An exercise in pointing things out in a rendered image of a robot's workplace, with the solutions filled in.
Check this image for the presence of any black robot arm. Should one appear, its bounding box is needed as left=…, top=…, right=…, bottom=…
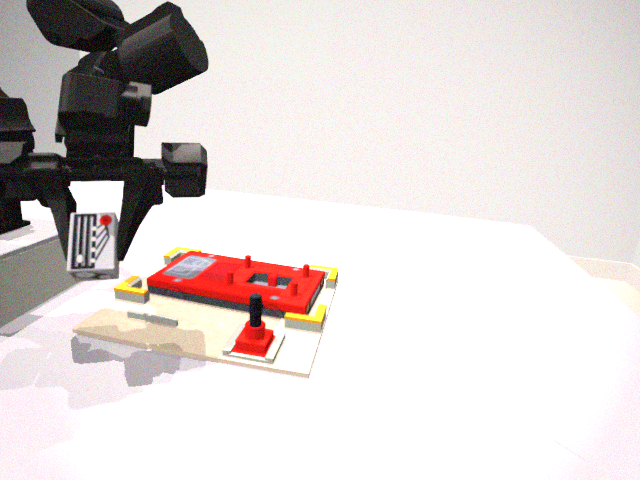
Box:
left=0, top=0, right=209, bottom=151

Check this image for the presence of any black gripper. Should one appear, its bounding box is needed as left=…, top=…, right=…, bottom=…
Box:
left=0, top=125, right=208, bottom=262

